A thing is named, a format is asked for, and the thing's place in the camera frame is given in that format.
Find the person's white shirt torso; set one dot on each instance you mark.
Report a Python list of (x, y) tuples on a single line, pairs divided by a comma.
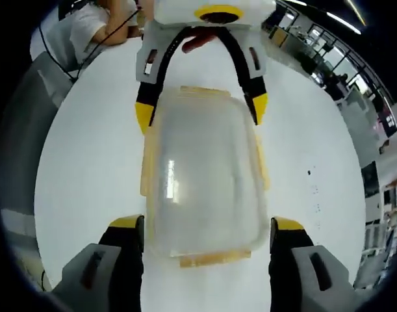
[(81, 29)]

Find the clear container with buckle lid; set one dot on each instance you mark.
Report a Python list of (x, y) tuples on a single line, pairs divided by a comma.
[(201, 162)]

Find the person's left hand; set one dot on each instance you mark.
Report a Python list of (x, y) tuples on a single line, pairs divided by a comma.
[(198, 42)]

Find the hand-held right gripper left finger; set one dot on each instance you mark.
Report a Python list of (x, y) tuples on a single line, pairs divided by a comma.
[(120, 247)]

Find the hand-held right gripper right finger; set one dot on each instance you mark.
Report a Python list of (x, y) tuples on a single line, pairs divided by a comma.
[(289, 242)]

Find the ceiling light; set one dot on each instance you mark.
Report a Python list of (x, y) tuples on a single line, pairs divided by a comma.
[(344, 23)]

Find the dark printed sign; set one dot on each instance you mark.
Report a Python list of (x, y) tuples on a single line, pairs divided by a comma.
[(388, 122)]

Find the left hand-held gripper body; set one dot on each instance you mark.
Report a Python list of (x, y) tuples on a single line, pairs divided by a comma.
[(185, 9)]

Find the black screen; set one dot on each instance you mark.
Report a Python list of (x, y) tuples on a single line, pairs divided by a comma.
[(370, 178)]

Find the seated person in white shirt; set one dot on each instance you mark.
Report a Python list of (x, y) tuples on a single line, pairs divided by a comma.
[(72, 78)]

